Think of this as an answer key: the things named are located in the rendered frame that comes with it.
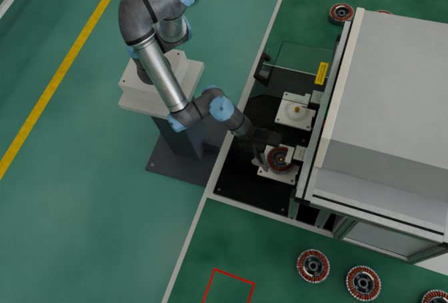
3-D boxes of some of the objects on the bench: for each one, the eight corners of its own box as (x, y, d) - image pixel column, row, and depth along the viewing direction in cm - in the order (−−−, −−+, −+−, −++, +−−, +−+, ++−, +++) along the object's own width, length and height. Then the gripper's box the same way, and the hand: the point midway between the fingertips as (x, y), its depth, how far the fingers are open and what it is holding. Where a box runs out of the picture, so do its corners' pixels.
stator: (311, 243, 136) (312, 241, 132) (335, 267, 131) (337, 266, 128) (289, 265, 133) (290, 264, 130) (313, 290, 129) (314, 289, 125)
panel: (331, 233, 134) (345, 213, 108) (367, 84, 159) (385, 38, 132) (334, 234, 134) (349, 215, 107) (369, 85, 158) (389, 39, 131)
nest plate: (274, 122, 156) (274, 121, 155) (284, 93, 162) (284, 91, 161) (309, 131, 152) (310, 130, 151) (319, 101, 158) (319, 99, 157)
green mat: (258, 62, 173) (258, 61, 173) (293, -30, 195) (293, -31, 195) (481, 110, 150) (481, 110, 149) (491, -1, 172) (492, -1, 172)
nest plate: (257, 174, 147) (257, 173, 146) (268, 141, 153) (268, 140, 152) (294, 185, 144) (294, 184, 143) (304, 151, 149) (304, 150, 148)
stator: (263, 170, 146) (263, 167, 143) (271, 145, 151) (271, 141, 147) (290, 178, 144) (291, 175, 140) (298, 153, 148) (299, 149, 144)
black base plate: (213, 194, 148) (212, 192, 146) (261, 66, 172) (261, 63, 170) (331, 231, 137) (332, 230, 135) (365, 89, 160) (367, 86, 158)
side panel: (333, 238, 136) (349, 218, 107) (335, 230, 137) (351, 208, 108) (413, 264, 129) (454, 251, 100) (415, 255, 130) (455, 240, 101)
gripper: (240, 105, 138) (267, 132, 151) (222, 152, 130) (251, 176, 143) (259, 104, 132) (285, 132, 145) (241, 153, 125) (270, 178, 138)
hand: (275, 154), depth 142 cm, fingers open, 14 cm apart
